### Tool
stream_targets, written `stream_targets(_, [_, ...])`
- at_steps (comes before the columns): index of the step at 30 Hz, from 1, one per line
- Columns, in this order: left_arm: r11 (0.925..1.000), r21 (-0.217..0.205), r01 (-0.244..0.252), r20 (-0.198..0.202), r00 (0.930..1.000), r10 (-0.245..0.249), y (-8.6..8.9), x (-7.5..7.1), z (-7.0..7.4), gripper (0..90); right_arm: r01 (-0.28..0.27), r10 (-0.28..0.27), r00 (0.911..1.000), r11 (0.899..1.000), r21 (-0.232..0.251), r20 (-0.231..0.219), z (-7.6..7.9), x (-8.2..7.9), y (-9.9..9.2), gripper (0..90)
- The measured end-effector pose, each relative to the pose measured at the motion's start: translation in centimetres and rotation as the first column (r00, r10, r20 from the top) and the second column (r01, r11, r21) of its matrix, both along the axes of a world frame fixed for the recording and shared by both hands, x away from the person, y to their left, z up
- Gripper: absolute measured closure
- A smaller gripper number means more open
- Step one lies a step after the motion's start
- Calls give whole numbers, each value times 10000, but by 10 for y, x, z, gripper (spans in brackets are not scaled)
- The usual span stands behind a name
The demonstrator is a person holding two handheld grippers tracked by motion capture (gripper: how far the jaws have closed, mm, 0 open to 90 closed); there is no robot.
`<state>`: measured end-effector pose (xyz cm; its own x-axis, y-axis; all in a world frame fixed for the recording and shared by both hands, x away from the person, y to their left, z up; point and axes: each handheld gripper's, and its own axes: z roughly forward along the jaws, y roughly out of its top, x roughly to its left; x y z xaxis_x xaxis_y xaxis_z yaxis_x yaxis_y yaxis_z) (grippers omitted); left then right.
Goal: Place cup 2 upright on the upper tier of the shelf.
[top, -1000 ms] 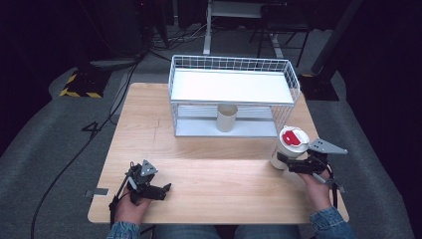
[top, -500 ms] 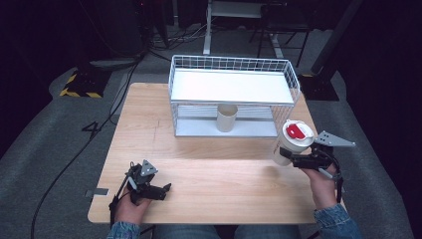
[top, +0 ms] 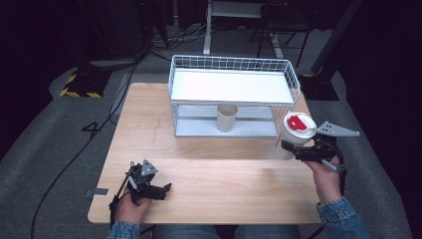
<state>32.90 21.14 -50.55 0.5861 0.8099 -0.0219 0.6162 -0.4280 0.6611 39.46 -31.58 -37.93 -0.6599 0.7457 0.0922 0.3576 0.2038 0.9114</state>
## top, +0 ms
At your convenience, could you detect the person's left hand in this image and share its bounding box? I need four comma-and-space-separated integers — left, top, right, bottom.
113, 192, 153, 225

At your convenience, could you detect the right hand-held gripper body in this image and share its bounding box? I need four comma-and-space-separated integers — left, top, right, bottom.
294, 120, 361, 172

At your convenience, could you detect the white desk frame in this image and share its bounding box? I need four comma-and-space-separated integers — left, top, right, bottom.
202, 0, 287, 60

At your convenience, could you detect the white wire shelf rack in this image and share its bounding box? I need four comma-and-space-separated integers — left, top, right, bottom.
167, 54, 302, 139

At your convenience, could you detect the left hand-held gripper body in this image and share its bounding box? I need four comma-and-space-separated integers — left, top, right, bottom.
125, 158, 167, 204

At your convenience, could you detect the hand-held gripper cable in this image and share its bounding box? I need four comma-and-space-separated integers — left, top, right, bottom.
331, 138, 348, 197
108, 161, 136, 228

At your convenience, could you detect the white cup with red lid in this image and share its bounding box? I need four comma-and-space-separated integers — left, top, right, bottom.
275, 112, 317, 161

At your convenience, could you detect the person's right hand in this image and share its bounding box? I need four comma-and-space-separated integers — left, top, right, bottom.
304, 160, 343, 205

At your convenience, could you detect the left hand-held gripper cable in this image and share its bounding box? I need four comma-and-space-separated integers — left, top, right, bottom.
108, 161, 136, 228

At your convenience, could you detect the right hand-held gripper cable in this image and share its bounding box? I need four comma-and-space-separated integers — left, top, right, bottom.
331, 138, 348, 197

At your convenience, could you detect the grey tape strip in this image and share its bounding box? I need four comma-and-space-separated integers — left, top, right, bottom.
85, 187, 109, 198

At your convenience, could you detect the tangle of floor cables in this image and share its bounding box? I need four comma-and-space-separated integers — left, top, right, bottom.
145, 21, 215, 53

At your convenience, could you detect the long black floor cable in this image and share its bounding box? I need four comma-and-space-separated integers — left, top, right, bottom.
30, 54, 143, 239

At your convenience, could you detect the yellow and black striped base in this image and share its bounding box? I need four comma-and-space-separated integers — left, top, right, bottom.
59, 69, 112, 100

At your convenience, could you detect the black chair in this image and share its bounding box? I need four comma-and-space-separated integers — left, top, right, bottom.
248, 2, 314, 69

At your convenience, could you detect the black slanted stand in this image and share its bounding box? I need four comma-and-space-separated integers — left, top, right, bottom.
298, 0, 364, 103

